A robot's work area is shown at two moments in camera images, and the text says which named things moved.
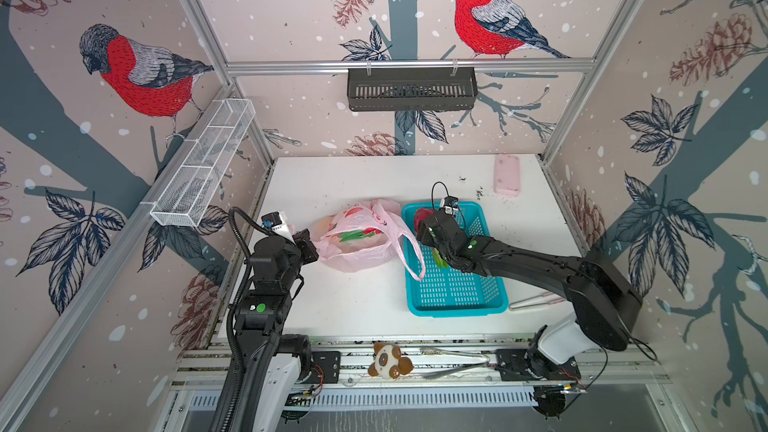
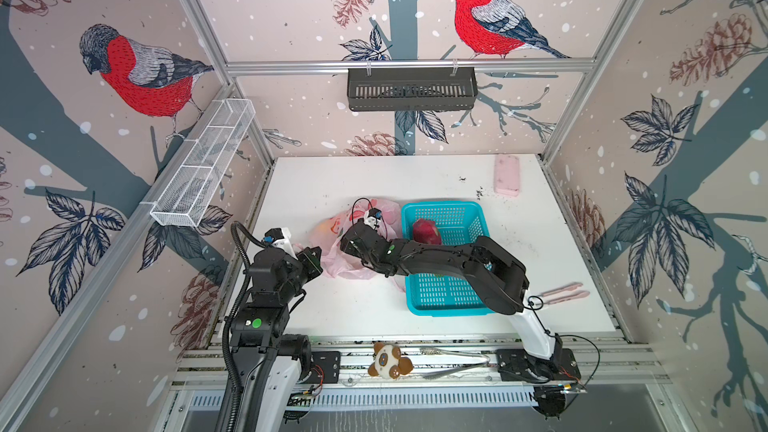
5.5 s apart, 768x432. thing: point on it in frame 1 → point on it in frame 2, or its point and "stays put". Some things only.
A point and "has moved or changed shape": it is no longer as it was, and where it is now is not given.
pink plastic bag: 365,236 has moved or changed shape
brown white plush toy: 388,362 stays put
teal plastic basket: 449,292 stays put
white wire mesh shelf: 191,183 stays put
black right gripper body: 429,238 → 353,245
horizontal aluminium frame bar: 387,67 stays put
